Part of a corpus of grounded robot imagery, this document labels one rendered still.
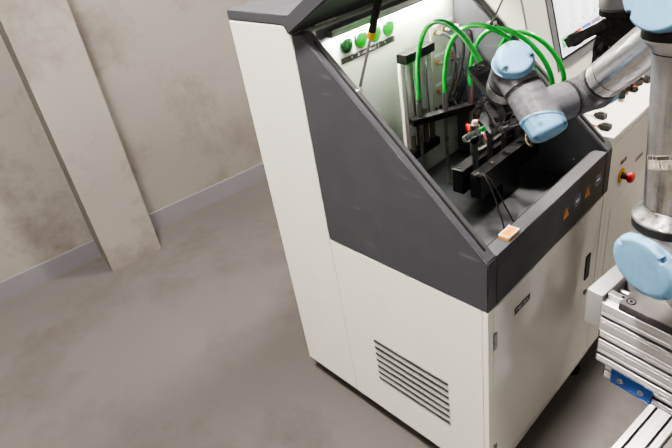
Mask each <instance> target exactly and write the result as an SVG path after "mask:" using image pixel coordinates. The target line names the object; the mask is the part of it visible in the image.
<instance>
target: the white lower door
mask: <svg viewBox="0 0 672 448"><path fill-rule="evenodd" d="M602 203H603V196H602V197H601V198H600V199H599V200H598V201H597V202H596V203H595V204H594V205H593V206H592V207H591V208H590V209H589V210H588V211H587V212H586V213H585V214H584V215H583V216H582V217H581V218H580V219H579V220H578V221H577V223H576V224H575V225H574V226H573V227H572V228H571V229H570V230H569V231H568V232H567V233H566V234H565V235H564V236H563V237H562V238H561V239H560V240H559V241H558V242H557V243H556V244H555V245H554V246H553V247H552V248H551V249H550V250H549V251H548V252H547V253H546V255H545V256H544V257H543V258H542V259H541V260H540V261H539V262H538V263H537V264H536V265H535V266H534V267H533V268H532V269H531V270H530V271H529V272H528V273H527V274H526V275H525V276H524V277H523V278H522V279H521V280H520V281H519V282H518V283H517V284H516V285H515V286H514V288H513V289H512V290H511V291H510V292H509V293H508V294H507V295H506V296H505V297H504V298H503V299H502V300H501V301H500V302H499V303H498V304H497V305H496V306H495V307H494V308H493V448H511V447H512V445H513V444H514V443H515V441H516V440H517V439H518V437H519V436H520V435H521V433H522V432H523V431H524V429H525V428H526V427H527V425H528V424H529V423H530V421H531V420H532V419H533V417H534V416H535V415H536V413H537V412H538V411H539V409H540V408H541V407H542V405H543V404H544V403H545V401H546V400H547V399H548V397H549V396H550V395H551V393H552V392H553V391H554V389H555V388H556V387H557V385H558V384H559V383H560V381H561V380H562V379H563V377H564V376H565V375H566V373H567V372H568V371H569V369H570V368H571V367H572V365H573V364H574V363H575V361H576V360H577V359H578V357H579V356H580V355H581V353H582V352H583V351H584V349H585V348H586V340H587V332H588V322H586V321H585V320H584V318H585V309H586V300H587V291H588V288H589V287H591V286H592V285H593V280H594V272H595V263H596V254H597V246H598V237H599V229H600V220H601V211H602Z"/></svg>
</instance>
